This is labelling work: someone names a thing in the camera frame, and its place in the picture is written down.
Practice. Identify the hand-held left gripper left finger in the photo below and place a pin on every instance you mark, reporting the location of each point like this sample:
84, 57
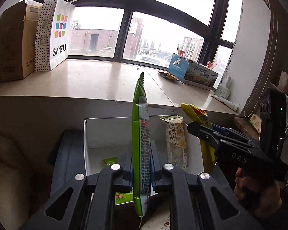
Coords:
127, 172

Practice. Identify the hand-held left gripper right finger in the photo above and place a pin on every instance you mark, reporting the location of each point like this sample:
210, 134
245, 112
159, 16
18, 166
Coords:
156, 172

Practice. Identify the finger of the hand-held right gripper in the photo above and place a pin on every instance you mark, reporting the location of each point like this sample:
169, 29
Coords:
220, 129
199, 130

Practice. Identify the yellow snack packet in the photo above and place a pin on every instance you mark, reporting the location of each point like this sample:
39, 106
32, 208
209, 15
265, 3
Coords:
207, 153

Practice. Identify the green snack packet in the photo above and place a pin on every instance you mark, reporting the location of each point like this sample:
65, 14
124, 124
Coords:
141, 148

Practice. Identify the white cardboard box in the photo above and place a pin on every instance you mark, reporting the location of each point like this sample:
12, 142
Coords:
105, 134

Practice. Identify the person's right forearm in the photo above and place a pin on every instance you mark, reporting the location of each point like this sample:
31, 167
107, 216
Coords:
283, 218

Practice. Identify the person's right hand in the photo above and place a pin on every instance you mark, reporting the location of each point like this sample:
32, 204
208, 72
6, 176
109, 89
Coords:
254, 196

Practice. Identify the small green packet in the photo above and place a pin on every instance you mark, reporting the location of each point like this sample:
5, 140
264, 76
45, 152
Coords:
109, 161

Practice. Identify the beige cookie packet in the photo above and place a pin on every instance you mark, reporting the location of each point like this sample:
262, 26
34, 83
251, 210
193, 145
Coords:
175, 139

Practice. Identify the white tube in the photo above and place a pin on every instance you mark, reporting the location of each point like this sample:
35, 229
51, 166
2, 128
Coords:
226, 103

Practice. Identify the white plastic bottle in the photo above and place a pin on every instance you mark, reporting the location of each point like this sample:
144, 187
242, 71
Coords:
223, 89

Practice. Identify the white red printed packet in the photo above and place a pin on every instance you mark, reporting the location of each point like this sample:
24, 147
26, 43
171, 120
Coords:
158, 221

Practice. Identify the printed carton box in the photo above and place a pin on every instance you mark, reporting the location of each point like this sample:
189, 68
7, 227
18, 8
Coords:
199, 76

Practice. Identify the crumpled snack wrapper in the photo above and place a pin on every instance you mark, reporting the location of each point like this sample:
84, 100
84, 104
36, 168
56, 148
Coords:
169, 76

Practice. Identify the pink plastic piece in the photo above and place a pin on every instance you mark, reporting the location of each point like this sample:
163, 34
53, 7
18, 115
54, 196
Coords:
211, 65

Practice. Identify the blue paper bag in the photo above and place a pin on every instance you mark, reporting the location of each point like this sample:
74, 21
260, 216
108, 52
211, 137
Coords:
177, 67

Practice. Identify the marble windowsill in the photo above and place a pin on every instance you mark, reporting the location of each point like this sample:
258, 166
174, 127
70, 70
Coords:
86, 81

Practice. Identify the beige padded stool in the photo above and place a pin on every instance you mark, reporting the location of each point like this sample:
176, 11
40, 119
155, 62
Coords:
9, 186

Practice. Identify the light brown cardboard box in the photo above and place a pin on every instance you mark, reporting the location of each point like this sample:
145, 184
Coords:
30, 48

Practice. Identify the white dotted shopping bag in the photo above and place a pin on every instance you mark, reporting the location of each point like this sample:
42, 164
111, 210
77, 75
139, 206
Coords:
60, 28

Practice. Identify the dark brown cardboard box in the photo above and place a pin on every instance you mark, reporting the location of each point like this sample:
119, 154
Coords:
12, 43

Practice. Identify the black window frame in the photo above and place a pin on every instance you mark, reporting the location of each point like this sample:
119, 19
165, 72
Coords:
130, 2

